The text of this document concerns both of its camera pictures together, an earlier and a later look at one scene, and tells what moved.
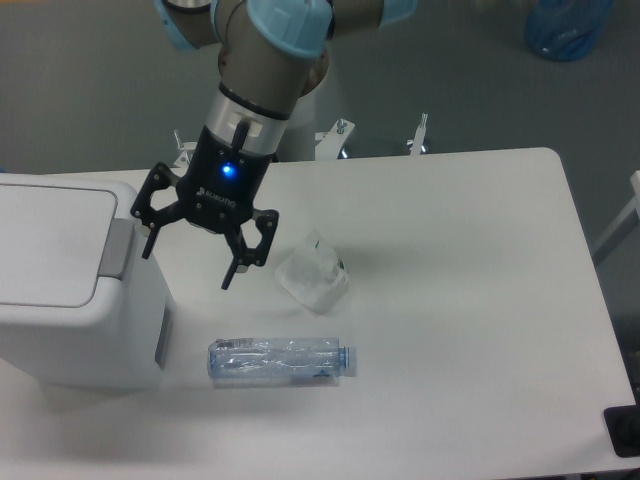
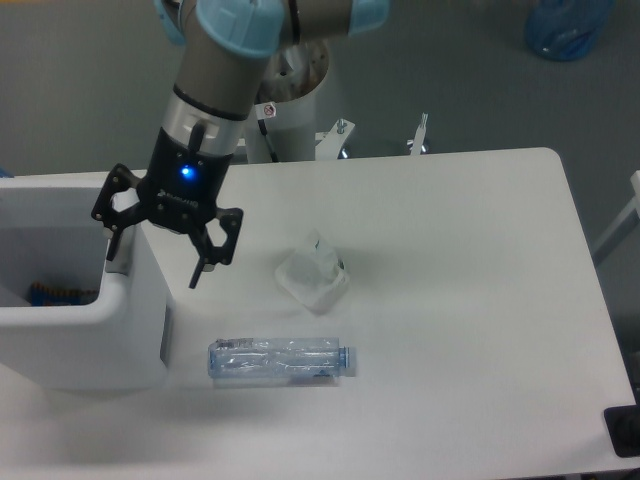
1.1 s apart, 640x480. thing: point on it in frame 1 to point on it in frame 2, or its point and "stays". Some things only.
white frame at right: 633,205 stays
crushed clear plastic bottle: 277,357 stays
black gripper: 216,192 to 180,189
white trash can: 87,300 stays
